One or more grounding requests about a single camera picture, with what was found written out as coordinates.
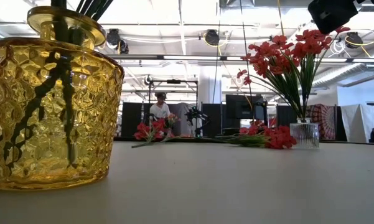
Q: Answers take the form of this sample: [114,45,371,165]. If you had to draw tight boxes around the green stems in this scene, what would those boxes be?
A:
[2,0,115,175]

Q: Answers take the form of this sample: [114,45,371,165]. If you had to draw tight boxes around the long ceiling light bar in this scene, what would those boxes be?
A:
[107,54,374,63]

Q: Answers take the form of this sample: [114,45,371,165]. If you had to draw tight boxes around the person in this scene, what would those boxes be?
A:
[148,91,172,125]

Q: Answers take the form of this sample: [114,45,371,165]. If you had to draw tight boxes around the yellow textured glass vase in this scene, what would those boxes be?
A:
[0,5,125,191]

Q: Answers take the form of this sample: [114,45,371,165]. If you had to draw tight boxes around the clear ribbed glass vase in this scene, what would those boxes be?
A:
[289,117,320,149]

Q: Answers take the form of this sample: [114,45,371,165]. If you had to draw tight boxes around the black metal frame rig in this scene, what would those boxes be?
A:
[147,78,199,138]

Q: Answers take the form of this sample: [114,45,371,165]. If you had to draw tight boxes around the pink flower bunch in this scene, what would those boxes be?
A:
[166,113,180,128]

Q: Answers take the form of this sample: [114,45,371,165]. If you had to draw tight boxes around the black monitor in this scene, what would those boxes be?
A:
[225,94,265,121]

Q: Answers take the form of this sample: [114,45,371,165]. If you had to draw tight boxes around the white draped cover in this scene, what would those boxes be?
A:
[340,103,374,142]

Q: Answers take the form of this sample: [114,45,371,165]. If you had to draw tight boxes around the yellow cable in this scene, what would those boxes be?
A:
[276,0,284,35]

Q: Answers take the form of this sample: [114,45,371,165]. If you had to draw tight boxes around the red artificial flower bunch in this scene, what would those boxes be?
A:
[235,26,352,123]
[238,125,259,136]
[217,125,298,150]
[131,118,177,149]

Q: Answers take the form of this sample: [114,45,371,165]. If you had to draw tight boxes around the patterned mandala tapestry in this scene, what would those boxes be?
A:
[307,104,337,140]

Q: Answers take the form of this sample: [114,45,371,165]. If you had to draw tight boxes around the black partition panel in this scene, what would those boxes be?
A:
[202,103,222,138]
[276,105,299,128]
[121,102,151,137]

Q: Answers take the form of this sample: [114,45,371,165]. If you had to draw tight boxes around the black hanging cable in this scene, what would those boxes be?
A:
[239,0,255,123]

